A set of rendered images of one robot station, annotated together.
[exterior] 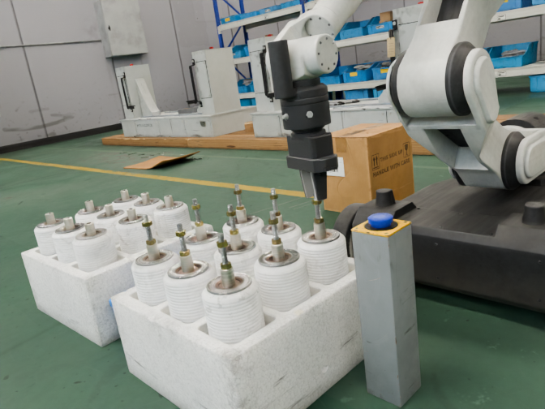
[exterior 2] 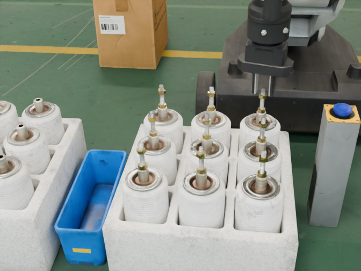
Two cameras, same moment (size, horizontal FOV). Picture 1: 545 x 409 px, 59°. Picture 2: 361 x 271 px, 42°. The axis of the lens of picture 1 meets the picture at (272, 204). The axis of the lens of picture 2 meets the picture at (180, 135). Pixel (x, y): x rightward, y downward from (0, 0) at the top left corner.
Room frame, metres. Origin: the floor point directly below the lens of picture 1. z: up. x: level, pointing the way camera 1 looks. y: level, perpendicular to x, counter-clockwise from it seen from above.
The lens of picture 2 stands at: (0.27, 0.66, 0.87)
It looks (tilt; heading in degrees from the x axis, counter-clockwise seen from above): 35 degrees down; 321
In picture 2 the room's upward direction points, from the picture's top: 2 degrees counter-clockwise
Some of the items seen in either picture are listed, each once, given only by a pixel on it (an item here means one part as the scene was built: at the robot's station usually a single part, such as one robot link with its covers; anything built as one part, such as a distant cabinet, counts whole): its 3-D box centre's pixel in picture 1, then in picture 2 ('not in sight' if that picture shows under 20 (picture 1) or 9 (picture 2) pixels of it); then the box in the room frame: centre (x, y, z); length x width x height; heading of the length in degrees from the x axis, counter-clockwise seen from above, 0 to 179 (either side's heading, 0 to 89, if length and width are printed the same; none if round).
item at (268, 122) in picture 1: (345, 76); not in sight; (3.40, -0.63, 0.45); 1.45 x 0.57 x 0.74; 43
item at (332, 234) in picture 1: (320, 236); (260, 122); (0.89, -0.08, 0.25); 0.08 x 0.08 x 0.01
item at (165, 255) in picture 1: (154, 258); (143, 179); (0.90, 0.25, 0.25); 0.08 x 0.08 x 0.01
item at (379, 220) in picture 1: (380, 221); (342, 111); (0.73, -0.17, 0.32); 0.04 x 0.04 x 0.02
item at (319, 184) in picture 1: (321, 184); (273, 83); (0.87, -0.10, 0.36); 0.03 x 0.02 x 0.06; 119
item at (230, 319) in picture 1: (238, 333); (257, 220); (0.73, 0.09, 0.16); 0.10 x 0.10 x 0.18
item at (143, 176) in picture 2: (152, 251); (143, 174); (0.90, 0.25, 0.26); 0.02 x 0.02 x 0.03
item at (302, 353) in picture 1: (249, 319); (206, 202); (0.89, 0.08, 0.09); 0.39 x 0.39 x 0.18; 42
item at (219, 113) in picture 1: (179, 94); not in sight; (4.90, 0.76, 0.45); 1.61 x 0.57 x 0.74; 43
